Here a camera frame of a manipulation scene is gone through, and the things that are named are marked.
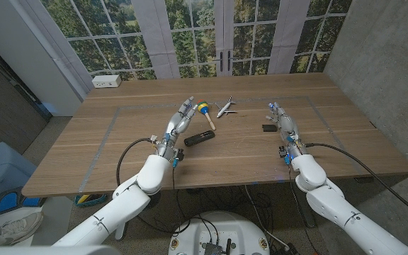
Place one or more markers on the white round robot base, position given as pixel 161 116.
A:
pixel 221 226

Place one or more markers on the white sneaker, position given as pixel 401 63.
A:
pixel 16 228

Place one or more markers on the printed window backdrop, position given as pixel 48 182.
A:
pixel 193 39

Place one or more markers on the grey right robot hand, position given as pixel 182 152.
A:
pixel 287 125

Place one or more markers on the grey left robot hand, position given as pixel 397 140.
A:
pixel 175 125

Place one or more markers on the white toy airplane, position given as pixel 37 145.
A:
pixel 224 108

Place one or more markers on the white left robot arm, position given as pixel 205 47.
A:
pixel 119 209

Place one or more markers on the white robot torso edge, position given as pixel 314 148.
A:
pixel 48 250

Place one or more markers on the colourful wooden maraca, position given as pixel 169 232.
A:
pixel 203 107

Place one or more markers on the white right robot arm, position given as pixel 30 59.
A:
pixel 338 209

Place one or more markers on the blue and black pad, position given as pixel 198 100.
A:
pixel 9 201

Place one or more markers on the green and yellow floor item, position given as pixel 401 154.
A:
pixel 90 200

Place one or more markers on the white power strip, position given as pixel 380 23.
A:
pixel 106 81

